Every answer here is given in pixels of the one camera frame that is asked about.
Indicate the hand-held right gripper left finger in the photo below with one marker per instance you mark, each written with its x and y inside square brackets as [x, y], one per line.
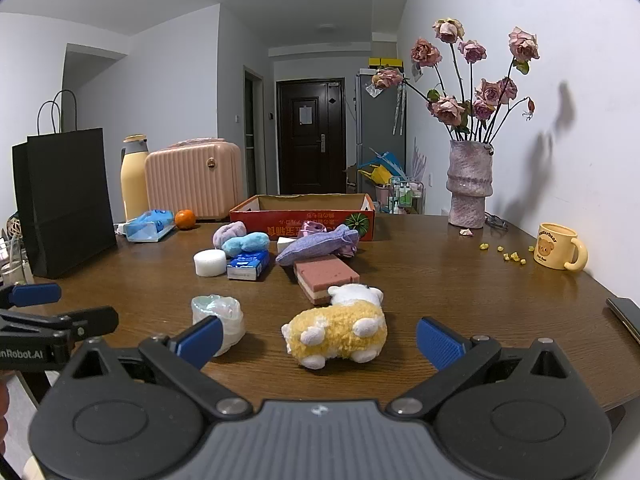
[202, 341]

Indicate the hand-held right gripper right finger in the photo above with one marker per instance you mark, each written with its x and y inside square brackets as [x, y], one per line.
[440, 342]

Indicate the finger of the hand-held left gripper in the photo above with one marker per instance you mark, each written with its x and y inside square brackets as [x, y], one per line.
[35, 294]
[90, 321]

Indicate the translucent iridescent soft cup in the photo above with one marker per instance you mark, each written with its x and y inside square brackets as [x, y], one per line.
[227, 312]

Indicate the white round sponge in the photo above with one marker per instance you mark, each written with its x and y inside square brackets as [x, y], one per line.
[210, 262]

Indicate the yellow white plush sheep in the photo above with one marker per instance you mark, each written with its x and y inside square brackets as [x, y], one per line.
[340, 327]

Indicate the blue plush toy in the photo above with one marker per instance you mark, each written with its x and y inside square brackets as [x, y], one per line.
[245, 244]

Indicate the pink layered sponge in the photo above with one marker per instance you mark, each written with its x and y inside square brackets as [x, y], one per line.
[325, 272]

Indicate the purple fabric pouch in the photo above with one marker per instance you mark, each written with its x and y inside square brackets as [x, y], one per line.
[315, 247]

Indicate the orange cardboard box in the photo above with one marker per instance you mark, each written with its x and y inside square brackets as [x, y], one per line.
[300, 222]

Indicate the pink satin cloth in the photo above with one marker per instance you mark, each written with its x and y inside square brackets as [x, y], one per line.
[312, 227]

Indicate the glass jar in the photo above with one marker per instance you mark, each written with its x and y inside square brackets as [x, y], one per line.
[15, 267]

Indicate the small blue carton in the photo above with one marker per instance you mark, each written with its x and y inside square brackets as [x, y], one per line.
[245, 266]

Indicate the black paper bag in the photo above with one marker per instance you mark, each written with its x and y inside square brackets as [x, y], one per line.
[65, 205]

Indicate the blue tissue pack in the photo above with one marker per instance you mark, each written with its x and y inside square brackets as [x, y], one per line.
[147, 227]

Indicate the lilac plush toy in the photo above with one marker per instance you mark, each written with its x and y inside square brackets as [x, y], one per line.
[227, 234]

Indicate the scattered yellow petal bits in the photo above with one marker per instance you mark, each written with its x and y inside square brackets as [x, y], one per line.
[510, 256]

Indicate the fallen pink petal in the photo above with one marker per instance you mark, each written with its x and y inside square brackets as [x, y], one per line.
[466, 232]

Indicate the orange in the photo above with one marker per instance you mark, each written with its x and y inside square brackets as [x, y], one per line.
[185, 219]

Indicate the yellow bear mug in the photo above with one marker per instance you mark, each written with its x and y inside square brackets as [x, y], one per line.
[552, 250]

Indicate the yellow thermos bottle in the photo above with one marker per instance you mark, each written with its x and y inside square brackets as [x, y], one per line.
[134, 180]

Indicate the mottled pink vase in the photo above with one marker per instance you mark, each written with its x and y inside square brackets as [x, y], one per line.
[469, 185]

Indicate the pink ribbed suitcase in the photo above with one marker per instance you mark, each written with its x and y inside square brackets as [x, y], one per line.
[192, 180]

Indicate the blue and yellow bags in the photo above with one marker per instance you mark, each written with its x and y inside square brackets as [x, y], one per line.
[381, 167]

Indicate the black phone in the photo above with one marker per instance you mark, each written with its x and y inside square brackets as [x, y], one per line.
[625, 312]

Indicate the grey fridge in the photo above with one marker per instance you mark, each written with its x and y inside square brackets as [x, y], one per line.
[375, 130]

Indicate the dark brown door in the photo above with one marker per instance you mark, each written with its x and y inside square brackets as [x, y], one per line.
[310, 145]

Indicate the dried pink roses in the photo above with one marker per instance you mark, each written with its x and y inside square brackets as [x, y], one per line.
[450, 110]

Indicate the folded clear umbrella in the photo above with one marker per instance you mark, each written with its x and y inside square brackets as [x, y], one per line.
[398, 110]

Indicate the yellow box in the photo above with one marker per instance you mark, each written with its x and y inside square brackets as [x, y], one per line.
[386, 62]

